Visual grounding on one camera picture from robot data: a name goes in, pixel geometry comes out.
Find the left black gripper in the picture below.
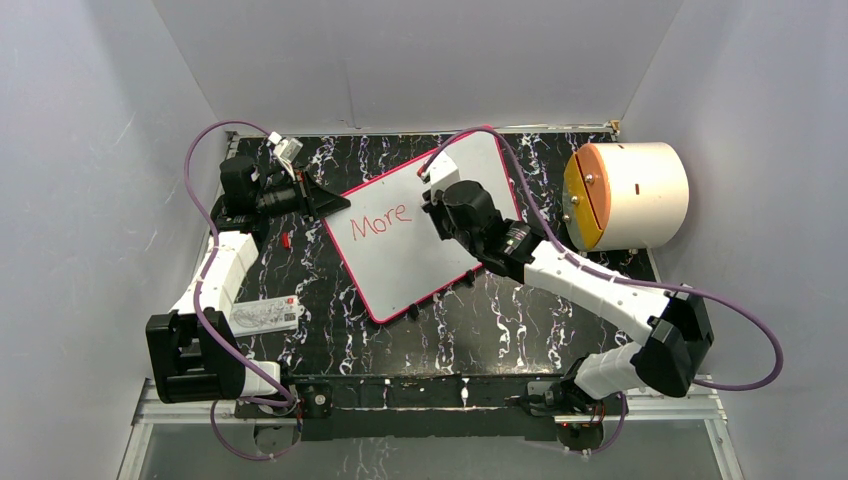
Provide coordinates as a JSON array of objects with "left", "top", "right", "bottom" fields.
[{"left": 256, "top": 167, "right": 352, "bottom": 225}]

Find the pink-framed whiteboard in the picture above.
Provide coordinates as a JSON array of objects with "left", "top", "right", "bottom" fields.
[{"left": 324, "top": 154, "right": 481, "bottom": 324}]

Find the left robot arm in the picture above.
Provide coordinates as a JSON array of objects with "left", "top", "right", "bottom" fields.
[{"left": 145, "top": 155, "right": 351, "bottom": 416}]

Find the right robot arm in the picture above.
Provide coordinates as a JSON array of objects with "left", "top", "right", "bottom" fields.
[{"left": 422, "top": 180, "right": 713, "bottom": 414}]

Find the whiteboard metal stand leg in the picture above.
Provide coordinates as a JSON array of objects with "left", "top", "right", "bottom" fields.
[{"left": 404, "top": 269, "right": 478, "bottom": 321}]

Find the white printed label card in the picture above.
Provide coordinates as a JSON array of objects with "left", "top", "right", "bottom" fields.
[{"left": 228, "top": 295, "right": 306, "bottom": 337}]

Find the white cylindrical drum device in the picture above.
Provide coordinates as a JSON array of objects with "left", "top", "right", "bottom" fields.
[{"left": 562, "top": 142, "right": 690, "bottom": 252}]

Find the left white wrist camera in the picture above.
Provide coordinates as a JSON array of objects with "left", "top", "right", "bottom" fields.
[{"left": 267, "top": 131, "right": 303, "bottom": 180}]

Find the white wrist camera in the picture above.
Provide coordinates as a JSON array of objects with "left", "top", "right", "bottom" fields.
[
  {"left": 418, "top": 153, "right": 460, "bottom": 203},
  {"left": 267, "top": 131, "right": 303, "bottom": 180}
]

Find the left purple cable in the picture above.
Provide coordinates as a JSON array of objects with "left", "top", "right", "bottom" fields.
[{"left": 183, "top": 120, "right": 299, "bottom": 462}]

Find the purple cable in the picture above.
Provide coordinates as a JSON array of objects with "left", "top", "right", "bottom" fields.
[
  {"left": 418, "top": 125, "right": 785, "bottom": 458},
  {"left": 183, "top": 120, "right": 299, "bottom": 462}
]

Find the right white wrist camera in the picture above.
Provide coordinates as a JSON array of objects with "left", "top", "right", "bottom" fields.
[{"left": 418, "top": 153, "right": 460, "bottom": 203}]

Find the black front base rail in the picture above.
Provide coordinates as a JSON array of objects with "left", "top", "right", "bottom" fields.
[{"left": 293, "top": 374, "right": 590, "bottom": 441}]

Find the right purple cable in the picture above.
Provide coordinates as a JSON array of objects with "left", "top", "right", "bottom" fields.
[{"left": 418, "top": 125, "right": 785, "bottom": 458}]

